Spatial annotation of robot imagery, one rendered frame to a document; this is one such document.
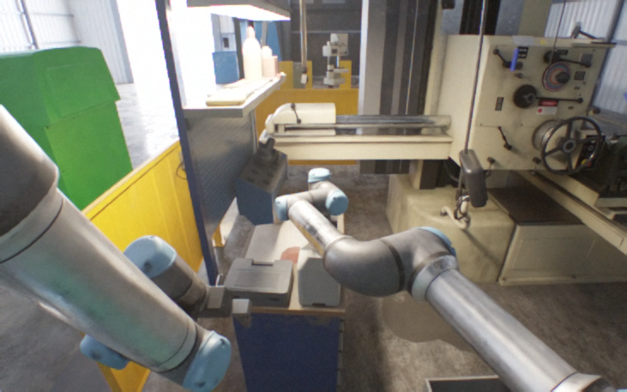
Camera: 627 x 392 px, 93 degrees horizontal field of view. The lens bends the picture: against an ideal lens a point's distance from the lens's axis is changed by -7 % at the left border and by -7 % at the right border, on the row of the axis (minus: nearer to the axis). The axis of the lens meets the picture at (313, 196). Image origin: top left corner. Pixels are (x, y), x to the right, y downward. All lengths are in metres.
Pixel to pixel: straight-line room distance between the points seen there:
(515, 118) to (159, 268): 2.24
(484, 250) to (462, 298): 2.30
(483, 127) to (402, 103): 0.76
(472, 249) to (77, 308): 2.71
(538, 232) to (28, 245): 2.99
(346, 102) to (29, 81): 3.38
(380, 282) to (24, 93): 3.35
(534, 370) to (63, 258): 0.56
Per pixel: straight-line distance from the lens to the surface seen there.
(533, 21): 3.14
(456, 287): 0.62
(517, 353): 0.57
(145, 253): 0.56
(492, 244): 2.90
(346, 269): 0.64
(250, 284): 1.32
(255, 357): 1.68
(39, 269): 0.29
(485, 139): 2.38
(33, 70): 3.52
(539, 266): 3.26
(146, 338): 0.39
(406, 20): 2.76
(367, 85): 2.73
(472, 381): 1.73
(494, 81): 2.29
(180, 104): 1.03
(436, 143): 2.57
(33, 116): 3.57
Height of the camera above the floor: 1.90
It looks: 27 degrees down
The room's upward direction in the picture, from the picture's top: 1 degrees counter-clockwise
